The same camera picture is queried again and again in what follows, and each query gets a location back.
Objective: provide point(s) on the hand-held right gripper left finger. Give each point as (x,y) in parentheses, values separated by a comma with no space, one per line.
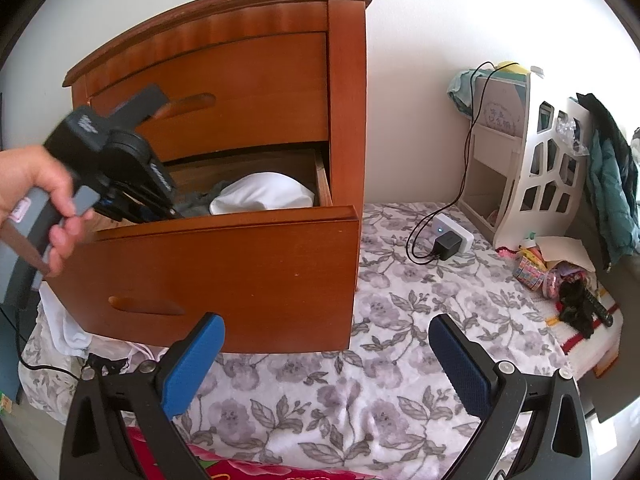
(192,365)

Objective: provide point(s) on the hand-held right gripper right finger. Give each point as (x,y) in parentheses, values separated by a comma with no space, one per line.
(462,365)

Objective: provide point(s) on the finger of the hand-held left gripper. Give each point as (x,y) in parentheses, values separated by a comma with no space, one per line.
(120,212)
(160,206)

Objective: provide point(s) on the dark grey underwear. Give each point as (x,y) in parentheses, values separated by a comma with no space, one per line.
(200,202)

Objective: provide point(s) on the wooden drawer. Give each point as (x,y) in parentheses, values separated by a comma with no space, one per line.
(225,270)
(250,100)

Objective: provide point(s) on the plain white underwear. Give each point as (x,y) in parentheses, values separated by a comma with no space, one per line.
(260,192)

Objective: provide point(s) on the white grey lace underwear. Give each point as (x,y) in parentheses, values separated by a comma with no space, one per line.
(65,330)

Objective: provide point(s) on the closed wooden drawer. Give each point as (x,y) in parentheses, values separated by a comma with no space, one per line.
(250,100)

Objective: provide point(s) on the person's left hand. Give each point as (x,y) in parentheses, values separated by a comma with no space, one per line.
(30,170)

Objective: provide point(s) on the grey floral bedsheet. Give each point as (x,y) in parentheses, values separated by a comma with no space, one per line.
(375,360)

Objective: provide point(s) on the red floral blanket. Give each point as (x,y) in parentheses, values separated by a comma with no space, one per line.
(240,465)

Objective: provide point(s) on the colourful cube toy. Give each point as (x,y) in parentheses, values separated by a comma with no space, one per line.
(529,272)

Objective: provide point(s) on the black charger plug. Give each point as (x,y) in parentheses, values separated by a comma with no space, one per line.
(447,247)

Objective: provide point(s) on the pink round toy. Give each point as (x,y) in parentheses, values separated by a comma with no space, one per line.
(552,285)

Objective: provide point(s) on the black plush toy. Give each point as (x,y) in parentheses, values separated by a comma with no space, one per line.
(572,305)

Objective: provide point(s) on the white power strip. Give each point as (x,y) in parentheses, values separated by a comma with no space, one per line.
(460,232)

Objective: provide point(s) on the white cutout shelf rack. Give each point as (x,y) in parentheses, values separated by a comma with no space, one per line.
(510,230)

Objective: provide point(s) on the black stick remote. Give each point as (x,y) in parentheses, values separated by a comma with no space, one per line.
(600,310)

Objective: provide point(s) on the beige paper sheet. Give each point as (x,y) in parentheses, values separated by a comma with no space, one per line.
(560,250)

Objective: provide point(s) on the dark blue wardrobe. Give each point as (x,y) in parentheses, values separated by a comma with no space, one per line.
(10,360)

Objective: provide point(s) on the green cardboard box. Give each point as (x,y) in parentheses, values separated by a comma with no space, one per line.
(5,405)

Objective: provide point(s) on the wooden nightstand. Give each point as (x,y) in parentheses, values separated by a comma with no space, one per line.
(347,110)

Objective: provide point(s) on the teal jacket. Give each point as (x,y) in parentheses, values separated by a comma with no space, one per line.
(612,185)

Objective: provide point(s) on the clear plastic bag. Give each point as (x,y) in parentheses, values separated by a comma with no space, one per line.
(570,132)

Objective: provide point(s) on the pale book box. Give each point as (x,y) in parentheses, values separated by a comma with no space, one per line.
(500,105)

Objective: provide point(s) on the teal cloth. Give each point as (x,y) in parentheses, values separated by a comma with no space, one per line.
(459,92)

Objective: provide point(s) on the yellow object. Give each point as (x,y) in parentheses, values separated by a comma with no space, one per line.
(507,66)

